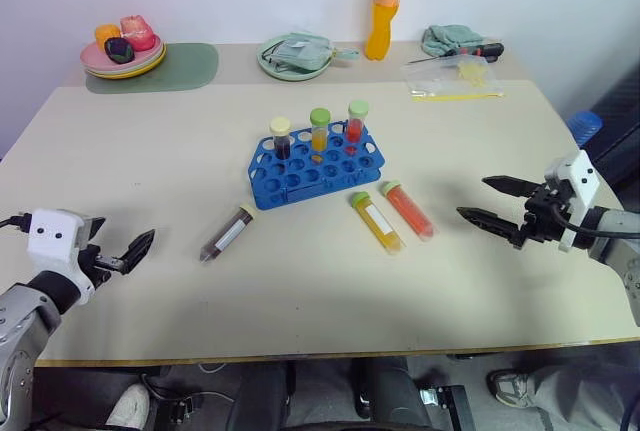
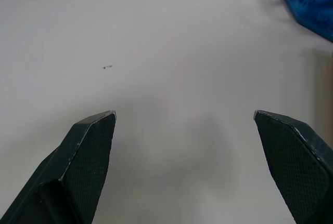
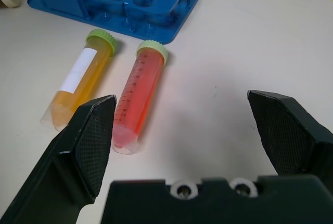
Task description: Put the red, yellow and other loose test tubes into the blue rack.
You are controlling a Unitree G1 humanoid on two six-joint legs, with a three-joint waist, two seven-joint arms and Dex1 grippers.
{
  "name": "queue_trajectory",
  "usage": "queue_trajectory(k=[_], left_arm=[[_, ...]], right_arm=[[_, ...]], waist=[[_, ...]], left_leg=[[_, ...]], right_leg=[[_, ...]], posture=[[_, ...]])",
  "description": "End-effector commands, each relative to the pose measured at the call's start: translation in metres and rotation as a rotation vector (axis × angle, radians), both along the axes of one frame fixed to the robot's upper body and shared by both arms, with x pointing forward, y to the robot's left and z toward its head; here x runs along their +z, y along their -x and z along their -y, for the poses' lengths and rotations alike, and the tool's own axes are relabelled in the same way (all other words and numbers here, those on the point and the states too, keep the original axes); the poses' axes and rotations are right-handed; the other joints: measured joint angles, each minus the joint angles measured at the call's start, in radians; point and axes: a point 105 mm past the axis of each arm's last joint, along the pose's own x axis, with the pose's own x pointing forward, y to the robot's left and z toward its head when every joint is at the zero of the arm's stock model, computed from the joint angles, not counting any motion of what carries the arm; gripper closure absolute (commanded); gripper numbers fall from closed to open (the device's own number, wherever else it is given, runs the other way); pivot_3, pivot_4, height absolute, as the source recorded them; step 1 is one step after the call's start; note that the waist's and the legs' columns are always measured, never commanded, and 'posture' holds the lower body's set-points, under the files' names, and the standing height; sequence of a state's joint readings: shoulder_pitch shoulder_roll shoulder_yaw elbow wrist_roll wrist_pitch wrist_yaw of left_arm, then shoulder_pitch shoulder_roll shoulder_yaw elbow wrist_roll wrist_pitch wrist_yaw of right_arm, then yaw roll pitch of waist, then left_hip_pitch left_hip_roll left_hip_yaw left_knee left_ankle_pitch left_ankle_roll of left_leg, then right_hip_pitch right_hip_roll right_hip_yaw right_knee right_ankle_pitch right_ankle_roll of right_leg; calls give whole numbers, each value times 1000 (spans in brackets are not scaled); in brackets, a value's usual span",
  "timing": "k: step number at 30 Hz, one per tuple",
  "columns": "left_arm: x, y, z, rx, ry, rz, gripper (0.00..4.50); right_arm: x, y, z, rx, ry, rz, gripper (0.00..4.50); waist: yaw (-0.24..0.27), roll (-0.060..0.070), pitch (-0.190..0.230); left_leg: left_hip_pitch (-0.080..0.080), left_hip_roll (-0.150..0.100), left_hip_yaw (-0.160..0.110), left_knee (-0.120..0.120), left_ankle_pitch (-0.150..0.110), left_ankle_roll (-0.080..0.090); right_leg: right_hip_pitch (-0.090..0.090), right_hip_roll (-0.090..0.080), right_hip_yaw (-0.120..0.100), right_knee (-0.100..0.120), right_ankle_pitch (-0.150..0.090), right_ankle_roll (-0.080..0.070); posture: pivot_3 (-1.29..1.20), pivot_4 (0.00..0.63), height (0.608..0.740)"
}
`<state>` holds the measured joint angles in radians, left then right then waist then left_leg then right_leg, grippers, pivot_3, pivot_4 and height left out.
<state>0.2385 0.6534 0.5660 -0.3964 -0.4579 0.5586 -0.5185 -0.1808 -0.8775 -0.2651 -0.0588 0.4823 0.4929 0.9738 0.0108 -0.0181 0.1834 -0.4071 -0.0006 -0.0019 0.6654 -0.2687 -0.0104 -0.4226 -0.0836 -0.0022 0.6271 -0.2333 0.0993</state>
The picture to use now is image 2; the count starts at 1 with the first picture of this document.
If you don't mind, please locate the blue plastic container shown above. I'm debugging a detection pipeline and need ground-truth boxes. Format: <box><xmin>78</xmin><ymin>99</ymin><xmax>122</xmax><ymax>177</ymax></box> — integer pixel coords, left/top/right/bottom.
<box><xmin>277</xmin><ymin>0</ymin><xmax>333</xmax><ymax>43</ymax></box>

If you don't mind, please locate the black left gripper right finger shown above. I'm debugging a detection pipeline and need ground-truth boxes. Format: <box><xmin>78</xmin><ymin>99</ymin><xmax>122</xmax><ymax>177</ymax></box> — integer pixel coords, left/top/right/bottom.
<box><xmin>253</xmin><ymin>110</ymin><xmax>333</xmax><ymax>224</ymax></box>

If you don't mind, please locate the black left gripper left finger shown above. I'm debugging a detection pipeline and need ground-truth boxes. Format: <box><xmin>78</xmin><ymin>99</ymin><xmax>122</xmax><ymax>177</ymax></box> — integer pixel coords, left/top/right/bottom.
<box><xmin>0</xmin><ymin>110</ymin><xmax>117</xmax><ymax>224</ymax></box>

